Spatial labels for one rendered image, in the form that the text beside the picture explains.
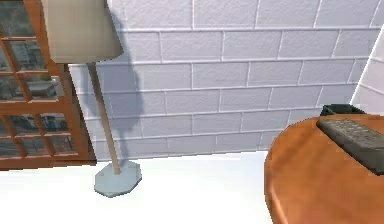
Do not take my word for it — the beige shade floor lamp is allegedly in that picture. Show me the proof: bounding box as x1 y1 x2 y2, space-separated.
41 0 143 198

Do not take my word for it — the dark grey remote control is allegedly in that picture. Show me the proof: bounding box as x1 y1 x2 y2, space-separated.
315 118 384 177

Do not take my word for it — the black bin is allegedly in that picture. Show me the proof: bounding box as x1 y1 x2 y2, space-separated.
319 103 366 117

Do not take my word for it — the round brown wooden table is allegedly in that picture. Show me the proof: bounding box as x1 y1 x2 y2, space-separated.
263 113 384 224

